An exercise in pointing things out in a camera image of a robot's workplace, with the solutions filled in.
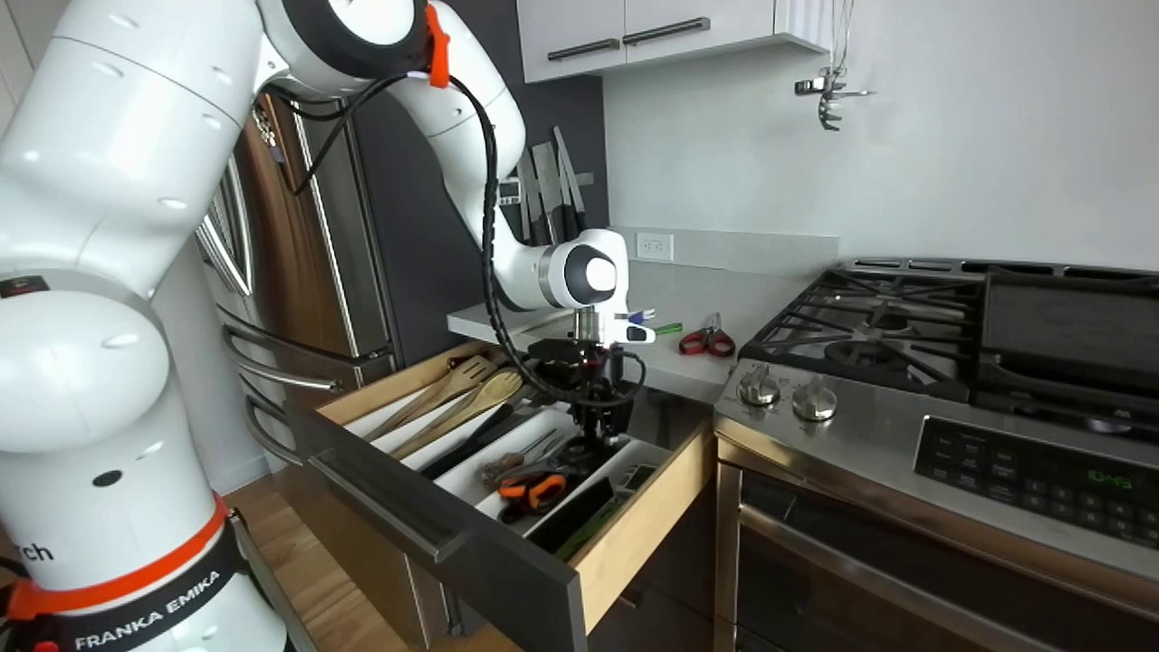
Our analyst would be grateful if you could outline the red handled scissors on counter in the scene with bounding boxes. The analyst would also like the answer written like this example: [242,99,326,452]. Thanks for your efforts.
[677,318,734,358]

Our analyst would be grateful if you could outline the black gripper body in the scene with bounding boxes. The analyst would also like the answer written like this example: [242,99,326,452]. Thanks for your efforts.
[530,308,640,404]

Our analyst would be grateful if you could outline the wooden spoon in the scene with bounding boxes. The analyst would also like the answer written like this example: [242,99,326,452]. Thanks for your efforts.
[368,355,522,461]

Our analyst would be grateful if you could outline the white upper cabinet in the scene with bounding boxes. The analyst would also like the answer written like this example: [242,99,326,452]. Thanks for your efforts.
[515,0,840,84]

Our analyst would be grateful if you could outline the stainless steel refrigerator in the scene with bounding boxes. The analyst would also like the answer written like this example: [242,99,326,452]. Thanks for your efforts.
[194,93,395,468]

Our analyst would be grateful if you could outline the orange handled scissors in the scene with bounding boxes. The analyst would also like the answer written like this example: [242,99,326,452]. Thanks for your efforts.
[501,472,567,510]

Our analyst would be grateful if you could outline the wooden kitchen drawer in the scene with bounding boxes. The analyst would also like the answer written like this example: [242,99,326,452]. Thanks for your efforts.
[291,343,712,652]

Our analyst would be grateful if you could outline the knife rack with knives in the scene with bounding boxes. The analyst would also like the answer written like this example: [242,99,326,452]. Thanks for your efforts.
[515,131,585,242]

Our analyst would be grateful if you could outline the stainless steel stove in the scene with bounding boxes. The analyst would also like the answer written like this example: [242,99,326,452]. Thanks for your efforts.
[712,257,1159,652]

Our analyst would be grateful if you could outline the white cutlery tray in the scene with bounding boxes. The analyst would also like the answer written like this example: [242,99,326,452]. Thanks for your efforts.
[350,397,665,557]

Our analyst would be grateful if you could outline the white franka robot arm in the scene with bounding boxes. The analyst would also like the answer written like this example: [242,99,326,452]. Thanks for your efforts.
[0,0,628,652]

